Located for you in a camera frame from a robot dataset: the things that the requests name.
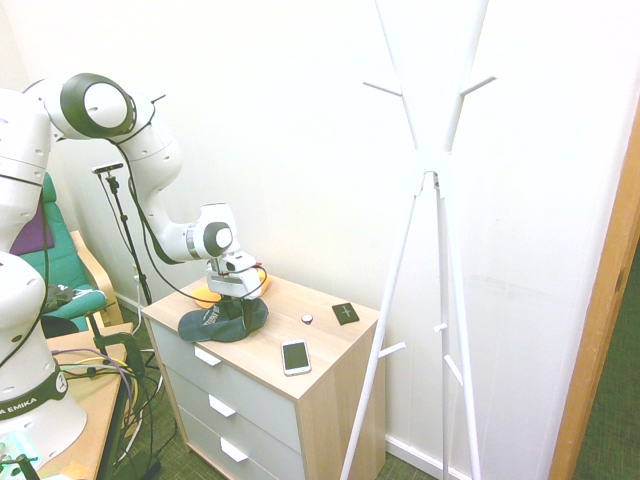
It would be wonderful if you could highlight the yellow cable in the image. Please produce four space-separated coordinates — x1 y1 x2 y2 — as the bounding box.
54 352 142 422

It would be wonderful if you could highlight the purple cable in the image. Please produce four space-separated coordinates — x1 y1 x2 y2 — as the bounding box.
52 349 139 401

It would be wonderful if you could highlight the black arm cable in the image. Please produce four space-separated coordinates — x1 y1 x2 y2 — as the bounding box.
104 94 267 307

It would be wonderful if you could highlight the black wallet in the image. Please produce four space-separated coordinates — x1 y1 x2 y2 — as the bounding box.
331 302 361 326

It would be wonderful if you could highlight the brown wooden door frame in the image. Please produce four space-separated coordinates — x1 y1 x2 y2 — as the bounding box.
548 89 640 480

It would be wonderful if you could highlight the dark blue baseball cap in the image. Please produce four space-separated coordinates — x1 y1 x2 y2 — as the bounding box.
177 298 270 344

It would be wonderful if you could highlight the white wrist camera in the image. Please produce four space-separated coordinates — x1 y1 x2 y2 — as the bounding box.
219 251 261 274

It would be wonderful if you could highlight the white smartphone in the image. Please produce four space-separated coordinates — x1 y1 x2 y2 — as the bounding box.
281 339 313 377

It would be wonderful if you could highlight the wooden dresser with grey drawers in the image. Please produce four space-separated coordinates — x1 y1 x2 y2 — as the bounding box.
141 273 389 480

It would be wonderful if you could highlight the light wooden robot table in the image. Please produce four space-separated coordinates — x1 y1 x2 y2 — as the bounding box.
44 322 136 480

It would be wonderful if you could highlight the purple cushion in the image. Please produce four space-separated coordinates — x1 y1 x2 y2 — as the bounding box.
9 202 55 254

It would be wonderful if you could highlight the black camera tripod stand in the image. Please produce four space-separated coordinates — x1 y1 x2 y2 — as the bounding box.
103 172 154 307

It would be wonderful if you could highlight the green armchair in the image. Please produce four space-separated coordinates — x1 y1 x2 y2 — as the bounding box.
19 172 136 341

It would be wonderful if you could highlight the yellow baseball cap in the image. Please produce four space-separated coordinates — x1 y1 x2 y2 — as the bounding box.
192 273 274 309

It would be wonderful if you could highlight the white coat rack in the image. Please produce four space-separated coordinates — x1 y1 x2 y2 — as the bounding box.
338 0 497 480

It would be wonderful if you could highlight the dark garment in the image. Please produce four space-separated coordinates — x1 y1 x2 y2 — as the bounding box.
44 284 81 309

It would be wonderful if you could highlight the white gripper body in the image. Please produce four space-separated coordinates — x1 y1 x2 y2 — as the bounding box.
205 265 256 302

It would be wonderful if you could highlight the black metal clamp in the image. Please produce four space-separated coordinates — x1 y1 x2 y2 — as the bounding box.
85 309 146 379

